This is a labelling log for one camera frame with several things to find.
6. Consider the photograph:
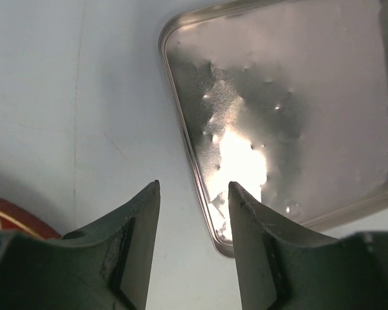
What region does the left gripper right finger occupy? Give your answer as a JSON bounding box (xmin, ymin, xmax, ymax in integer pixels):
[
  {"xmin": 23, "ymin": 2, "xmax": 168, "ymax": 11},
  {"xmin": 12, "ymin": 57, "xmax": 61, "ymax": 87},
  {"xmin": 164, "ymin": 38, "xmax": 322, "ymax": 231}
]
[{"xmin": 229, "ymin": 182, "xmax": 388, "ymax": 309}]

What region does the silver tin lid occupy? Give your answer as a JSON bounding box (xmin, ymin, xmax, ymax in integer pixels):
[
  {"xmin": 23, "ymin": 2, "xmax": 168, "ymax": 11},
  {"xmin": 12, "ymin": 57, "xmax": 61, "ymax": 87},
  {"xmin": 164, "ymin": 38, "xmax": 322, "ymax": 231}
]
[{"xmin": 158, "ymin": 1, "xmax": 388, "ymax": 258}]

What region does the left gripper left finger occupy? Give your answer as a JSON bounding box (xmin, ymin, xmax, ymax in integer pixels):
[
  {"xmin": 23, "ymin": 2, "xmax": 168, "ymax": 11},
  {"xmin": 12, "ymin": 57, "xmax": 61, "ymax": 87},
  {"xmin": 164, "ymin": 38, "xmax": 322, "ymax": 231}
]
[{"xmin": 0, "ymin": 181, "xmax": 160, "ymax": 309}]

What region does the red round plate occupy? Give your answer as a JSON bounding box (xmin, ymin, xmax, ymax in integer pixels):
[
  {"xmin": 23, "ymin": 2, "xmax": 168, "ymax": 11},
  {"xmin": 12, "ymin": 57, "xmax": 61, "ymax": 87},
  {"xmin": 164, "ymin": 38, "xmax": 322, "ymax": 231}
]
[{"xmin": 0, "ymin": 198, "xmax": 61, "ymax": 240}]

